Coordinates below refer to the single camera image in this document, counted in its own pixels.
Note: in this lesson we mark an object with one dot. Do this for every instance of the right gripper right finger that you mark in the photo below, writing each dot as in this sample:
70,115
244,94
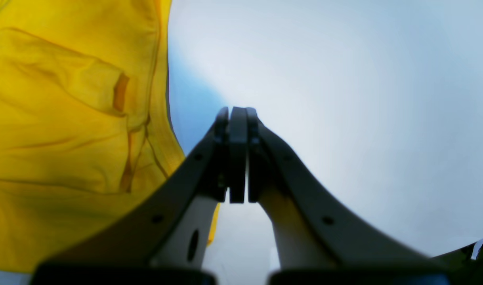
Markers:
314,232

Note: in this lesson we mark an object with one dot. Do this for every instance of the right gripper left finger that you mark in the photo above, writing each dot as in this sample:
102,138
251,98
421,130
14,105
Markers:
172,226

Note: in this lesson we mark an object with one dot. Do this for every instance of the orange t-shirt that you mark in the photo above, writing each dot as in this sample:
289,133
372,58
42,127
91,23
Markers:
84,128

